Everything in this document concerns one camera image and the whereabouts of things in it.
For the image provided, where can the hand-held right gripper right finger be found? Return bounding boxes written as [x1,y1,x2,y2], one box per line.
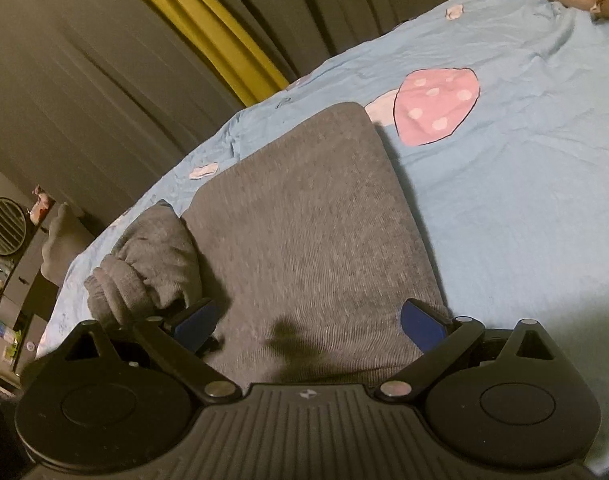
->
[377,298,558,403]

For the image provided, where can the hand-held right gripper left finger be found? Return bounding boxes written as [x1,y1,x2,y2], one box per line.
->
[59,298,238,402]

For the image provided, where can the grey pants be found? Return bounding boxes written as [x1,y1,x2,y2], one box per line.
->
[84,101,450,391]

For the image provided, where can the grey cloth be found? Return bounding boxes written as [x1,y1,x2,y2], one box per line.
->
[40,202,92,286]

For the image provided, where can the blue mushroom print bed sheet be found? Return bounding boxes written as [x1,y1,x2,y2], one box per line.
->
[34,0,609,480]

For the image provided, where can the dark cabinet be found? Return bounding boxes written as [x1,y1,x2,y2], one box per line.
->
[0,220,92,378]

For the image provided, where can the round black fan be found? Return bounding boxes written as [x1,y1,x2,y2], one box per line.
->
[0,197,29,257]

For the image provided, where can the grey curtain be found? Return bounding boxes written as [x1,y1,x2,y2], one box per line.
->
[134,0,523,93]
[0,0,248,246]

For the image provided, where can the yellow curtain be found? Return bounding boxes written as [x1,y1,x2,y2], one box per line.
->
[102,0,291,109]

